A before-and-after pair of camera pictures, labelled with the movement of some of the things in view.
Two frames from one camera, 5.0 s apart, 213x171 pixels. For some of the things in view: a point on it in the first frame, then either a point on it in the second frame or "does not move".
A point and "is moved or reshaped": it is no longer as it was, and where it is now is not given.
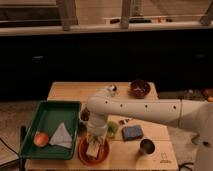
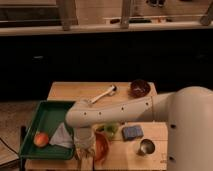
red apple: [40, 139] does not move
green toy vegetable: [112, 129] does not move
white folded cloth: [62, 137] does not move
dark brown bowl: [139, 88] does not move
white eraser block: [93, 149] is moved or reshaped
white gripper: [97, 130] to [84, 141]
